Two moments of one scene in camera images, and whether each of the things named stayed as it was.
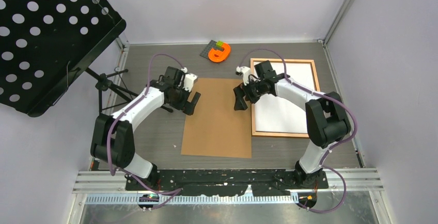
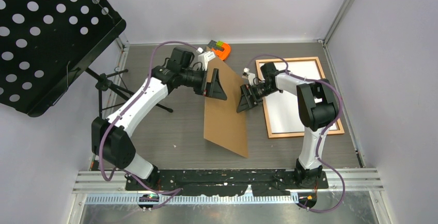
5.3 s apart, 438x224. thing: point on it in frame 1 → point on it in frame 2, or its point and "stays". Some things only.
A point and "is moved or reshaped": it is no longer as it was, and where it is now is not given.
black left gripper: x=188 y=107 → x=214 y=89
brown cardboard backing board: x=215 y=128 is moved or reshaped
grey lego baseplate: x=212 y=44 stays
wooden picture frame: x=255 y=61 is moved or reshaped
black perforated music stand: x=51 y=29 stays
